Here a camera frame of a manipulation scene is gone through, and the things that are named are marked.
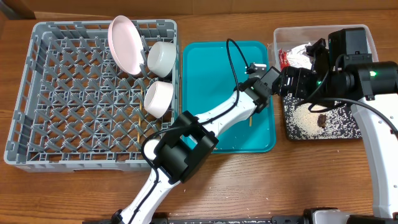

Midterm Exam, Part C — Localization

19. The white cup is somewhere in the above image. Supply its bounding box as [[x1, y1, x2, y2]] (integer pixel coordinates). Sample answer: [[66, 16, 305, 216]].
[[144, 139, 159, 161]]

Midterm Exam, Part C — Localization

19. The grey plastic dish rack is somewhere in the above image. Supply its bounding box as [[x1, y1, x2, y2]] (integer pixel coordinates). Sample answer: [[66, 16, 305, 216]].
[[4, 21, 178, 172]]

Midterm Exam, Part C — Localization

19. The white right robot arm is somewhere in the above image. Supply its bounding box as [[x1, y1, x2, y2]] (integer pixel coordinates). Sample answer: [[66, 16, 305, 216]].
[[272, 25, 397, 223]]

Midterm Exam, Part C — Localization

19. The grey bowl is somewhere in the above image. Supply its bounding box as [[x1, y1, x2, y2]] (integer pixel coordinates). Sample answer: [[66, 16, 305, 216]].
[[147, 42, 177, 78]]

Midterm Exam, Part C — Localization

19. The brown food scrap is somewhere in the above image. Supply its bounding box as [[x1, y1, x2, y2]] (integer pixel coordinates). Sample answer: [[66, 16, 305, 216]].
[[317, 114, 327, 128]]

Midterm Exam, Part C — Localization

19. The clear plastic bin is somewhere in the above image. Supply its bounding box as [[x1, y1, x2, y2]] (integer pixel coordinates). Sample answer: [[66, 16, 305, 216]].
[[267, 24, 381, 92]]

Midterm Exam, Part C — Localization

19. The red snack wrapper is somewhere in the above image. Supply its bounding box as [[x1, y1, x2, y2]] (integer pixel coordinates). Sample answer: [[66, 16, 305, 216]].
[[279, 49, 290, 70]]

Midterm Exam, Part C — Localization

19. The large white plate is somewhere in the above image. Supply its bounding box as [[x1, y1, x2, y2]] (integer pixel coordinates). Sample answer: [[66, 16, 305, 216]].
[[108, 16, 144, 75]]

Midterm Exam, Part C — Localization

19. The teal serving tray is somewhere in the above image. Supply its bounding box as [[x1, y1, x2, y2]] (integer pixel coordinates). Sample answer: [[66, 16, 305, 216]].
[[182, 41, 276, 154]]

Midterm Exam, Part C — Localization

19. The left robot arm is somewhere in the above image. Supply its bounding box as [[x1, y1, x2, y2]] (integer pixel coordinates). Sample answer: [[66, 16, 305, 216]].
[[111, 63, 280, 223]]

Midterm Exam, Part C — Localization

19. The black tray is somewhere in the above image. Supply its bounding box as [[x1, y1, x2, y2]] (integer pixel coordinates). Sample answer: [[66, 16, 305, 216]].
[[282, 95, 362, 141]]

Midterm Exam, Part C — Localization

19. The white tissue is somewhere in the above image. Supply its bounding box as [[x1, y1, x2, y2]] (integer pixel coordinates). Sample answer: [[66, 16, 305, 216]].
[[286, 44, 312, 69]]

